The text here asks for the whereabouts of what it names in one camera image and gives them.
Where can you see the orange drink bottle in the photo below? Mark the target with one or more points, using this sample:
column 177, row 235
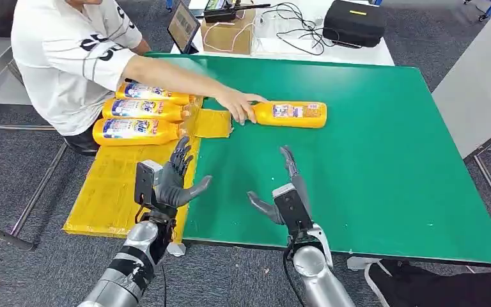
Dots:
column 144, row 109
column 144, row 91
column 135, row 132
column 266, row 118

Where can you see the robot black leg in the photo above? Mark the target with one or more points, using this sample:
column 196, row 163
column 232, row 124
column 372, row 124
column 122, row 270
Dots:
column 440, row 290

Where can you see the green table mat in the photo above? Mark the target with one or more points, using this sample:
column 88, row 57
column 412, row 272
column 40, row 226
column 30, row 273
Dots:
column 377, row 169

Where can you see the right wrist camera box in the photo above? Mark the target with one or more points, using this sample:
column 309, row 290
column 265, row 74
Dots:
column 294, row 212

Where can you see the person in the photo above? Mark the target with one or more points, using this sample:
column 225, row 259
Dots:
column 59, row 63

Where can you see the grey table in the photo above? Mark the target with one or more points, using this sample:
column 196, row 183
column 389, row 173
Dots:
column 478, row 84

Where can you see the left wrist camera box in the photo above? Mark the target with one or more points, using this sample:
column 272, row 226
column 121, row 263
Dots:
column 146, row 184

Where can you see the white table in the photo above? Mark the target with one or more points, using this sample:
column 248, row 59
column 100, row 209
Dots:
column 355, row 56

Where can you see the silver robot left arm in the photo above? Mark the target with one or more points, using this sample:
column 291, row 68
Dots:
column 131, row 262

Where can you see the person's right hand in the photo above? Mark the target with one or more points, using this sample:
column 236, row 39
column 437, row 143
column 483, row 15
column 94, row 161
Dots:
column 237, row 103

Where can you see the black radio with antenna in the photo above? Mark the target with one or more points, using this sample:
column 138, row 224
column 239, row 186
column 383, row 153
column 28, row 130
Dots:
column 219, row 16

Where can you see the yellow sheet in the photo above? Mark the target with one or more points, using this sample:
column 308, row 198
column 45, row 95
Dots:
column 110, row 190

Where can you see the brown cardboard box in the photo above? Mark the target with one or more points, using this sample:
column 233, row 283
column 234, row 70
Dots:
column 224, row 42

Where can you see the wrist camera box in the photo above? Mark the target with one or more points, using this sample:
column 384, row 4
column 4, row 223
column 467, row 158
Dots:
column 146, row 184
column 294, row 212

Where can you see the black tablet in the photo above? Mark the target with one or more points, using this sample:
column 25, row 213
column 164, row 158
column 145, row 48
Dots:
column 182, row 27

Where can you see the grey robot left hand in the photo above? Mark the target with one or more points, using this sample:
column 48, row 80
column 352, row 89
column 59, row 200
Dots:
column 171, row 186

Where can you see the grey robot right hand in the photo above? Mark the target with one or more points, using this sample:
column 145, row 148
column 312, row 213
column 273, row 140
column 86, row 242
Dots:
column 302, row 190

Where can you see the metal floor frame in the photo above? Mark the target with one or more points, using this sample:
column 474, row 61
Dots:
column 38, row 190
column 489, row 186

